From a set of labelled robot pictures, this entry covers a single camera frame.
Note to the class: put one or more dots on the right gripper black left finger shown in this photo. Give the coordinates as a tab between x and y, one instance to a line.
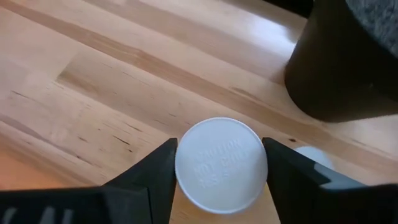
149	186

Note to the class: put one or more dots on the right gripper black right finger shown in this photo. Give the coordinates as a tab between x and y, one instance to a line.
292	186

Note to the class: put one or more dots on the orange pill bottle small cap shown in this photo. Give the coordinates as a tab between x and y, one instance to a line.
317	155

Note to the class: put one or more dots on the orange pill bottle large cap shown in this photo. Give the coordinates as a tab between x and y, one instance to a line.
221	165

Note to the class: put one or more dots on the green plant in black pot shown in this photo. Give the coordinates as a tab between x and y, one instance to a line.
326	77

